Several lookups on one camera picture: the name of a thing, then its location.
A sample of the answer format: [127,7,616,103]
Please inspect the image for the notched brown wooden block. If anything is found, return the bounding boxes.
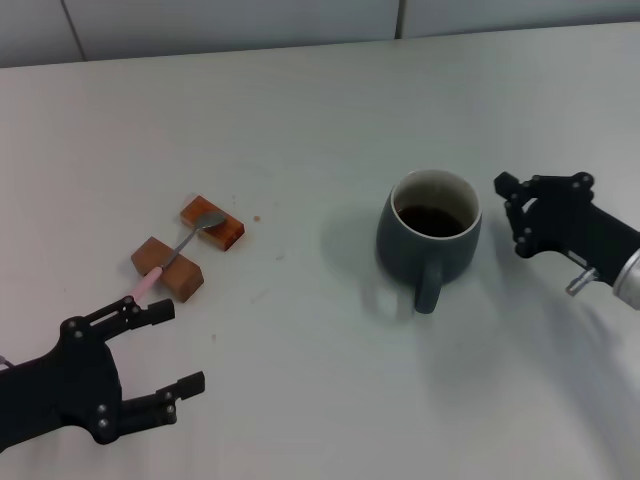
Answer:
[130,235,205,303]

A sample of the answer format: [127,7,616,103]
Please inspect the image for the glossy orange wooden block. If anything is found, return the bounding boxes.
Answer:
[178,194,246,253]

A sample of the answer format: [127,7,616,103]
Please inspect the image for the dark grey ceramic mug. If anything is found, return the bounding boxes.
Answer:
[375,168,484,315]

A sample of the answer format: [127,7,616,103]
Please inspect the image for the right wrist cable with connector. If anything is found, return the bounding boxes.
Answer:
[565,268,599,296]

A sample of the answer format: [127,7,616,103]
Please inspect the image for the pink handled metal spoon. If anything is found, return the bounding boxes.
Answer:
[128,210,227,301]

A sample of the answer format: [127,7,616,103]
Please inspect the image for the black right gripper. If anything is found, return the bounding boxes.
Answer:
[493,171,640,289]

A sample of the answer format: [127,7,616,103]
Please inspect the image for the dark coffee liquid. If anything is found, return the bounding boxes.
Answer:
[394,203,466,237]

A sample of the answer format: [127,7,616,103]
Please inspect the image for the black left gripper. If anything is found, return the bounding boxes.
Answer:
[0,295,207,449]

